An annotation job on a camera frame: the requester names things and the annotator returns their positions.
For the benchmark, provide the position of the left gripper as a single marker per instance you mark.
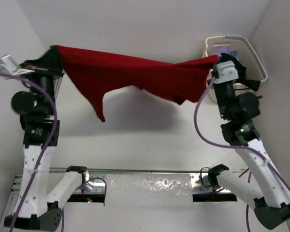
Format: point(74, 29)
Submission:
point(49, 65)

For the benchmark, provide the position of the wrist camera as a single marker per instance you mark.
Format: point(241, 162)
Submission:
point(10, 66)
point(224, 72)

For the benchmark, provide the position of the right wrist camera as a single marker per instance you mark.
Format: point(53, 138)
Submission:
point(224, 72)

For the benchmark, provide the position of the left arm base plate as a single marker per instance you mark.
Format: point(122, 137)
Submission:
point(87, 186)

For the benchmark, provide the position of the blue-grey t-shirt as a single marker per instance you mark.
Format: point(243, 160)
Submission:
point(234, 53)

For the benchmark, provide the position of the cream laundry basket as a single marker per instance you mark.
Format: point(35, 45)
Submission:
point(247, 55)

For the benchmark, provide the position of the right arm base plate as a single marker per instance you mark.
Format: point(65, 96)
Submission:
point(200, 185)

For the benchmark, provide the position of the purple t-shirt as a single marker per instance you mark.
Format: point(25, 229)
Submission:
point(221, 50)

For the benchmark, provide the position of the black t-shirt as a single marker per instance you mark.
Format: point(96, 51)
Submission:
point(251, 84)

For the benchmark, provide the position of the red t-shirt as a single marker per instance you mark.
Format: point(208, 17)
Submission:
point(96, 73)

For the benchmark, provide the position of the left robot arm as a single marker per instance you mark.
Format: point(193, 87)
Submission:
point(38, 209)

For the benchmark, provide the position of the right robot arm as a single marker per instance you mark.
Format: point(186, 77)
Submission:
point(271, 200)

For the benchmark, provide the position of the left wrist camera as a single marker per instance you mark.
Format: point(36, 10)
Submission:
point(10, 66)

